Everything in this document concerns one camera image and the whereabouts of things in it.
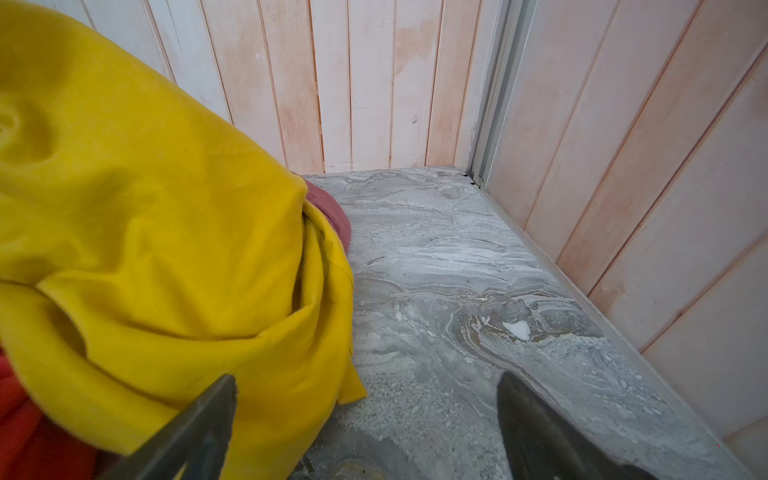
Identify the red cloth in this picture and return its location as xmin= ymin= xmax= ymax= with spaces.
xmin=1 ymin=355 xmax=97 ymax=480

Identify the yellow cloth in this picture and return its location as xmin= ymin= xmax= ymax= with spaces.
xmin=1 ymin=1 xmax=366 ymax=479

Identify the maroon cloth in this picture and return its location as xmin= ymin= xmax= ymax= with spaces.
xmin=305 ymin=180 xmax=352 ymax=251

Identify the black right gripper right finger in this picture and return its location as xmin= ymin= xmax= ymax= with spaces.
xmin=497 ymin=371 xmax=654 ymax=479

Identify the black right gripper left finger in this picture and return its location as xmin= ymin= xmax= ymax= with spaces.
xmin=102 ymin=374 xmax=237 ymax=480

